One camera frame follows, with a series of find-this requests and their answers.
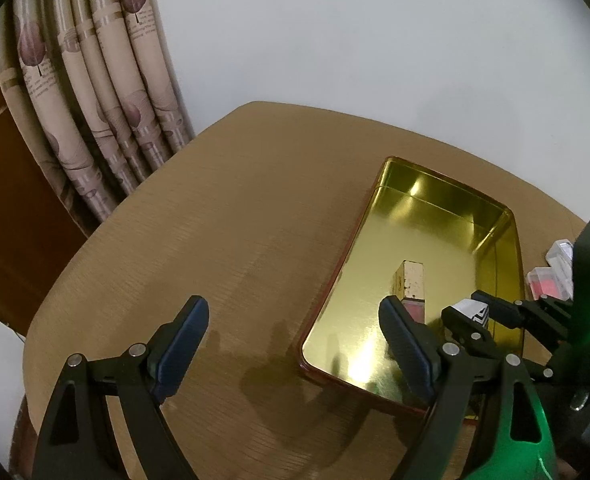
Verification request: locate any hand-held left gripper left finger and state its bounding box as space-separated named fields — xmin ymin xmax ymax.
xmin=32 ymin=295 xmax=211 ymax=480

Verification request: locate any beige and pink rectangular block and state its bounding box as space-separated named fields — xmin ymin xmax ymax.
xmin=392 ymin=260 xmax=427 ymax=323

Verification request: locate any beige leaf-print curtain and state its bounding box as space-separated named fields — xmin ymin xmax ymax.
xmin=0 ymin=0 xmax=196 ymax=223

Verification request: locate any large clear labelled plastic box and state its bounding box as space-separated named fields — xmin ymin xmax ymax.
xmin=545 ymin=240 xmax=576 ymax=274

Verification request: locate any small white printed block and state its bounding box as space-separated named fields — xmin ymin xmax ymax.
xmin=452 ymin=299 xmax=491 ymax=329

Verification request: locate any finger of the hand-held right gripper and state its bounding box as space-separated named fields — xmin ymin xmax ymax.
xmin=441 ymin=305 xmax=556 ymax=386
xmin=472 ymin=290 xmax=574 ymax=341

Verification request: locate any red tin box gold interior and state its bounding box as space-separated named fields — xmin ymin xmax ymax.
xmin=293 ymin=156 xmax=528 ymax=426

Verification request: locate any brown wooden door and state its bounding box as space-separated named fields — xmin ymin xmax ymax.
xmin=0 ymin=40 xmax=94 ymax=337

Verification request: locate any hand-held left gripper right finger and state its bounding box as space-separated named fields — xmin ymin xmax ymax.
xmin=378 ymin=295 xmax=558 ymax=480

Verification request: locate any small clear box red pouch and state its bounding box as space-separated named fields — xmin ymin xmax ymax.
xmin=526 ymin=266 xmax=574 ymax=302

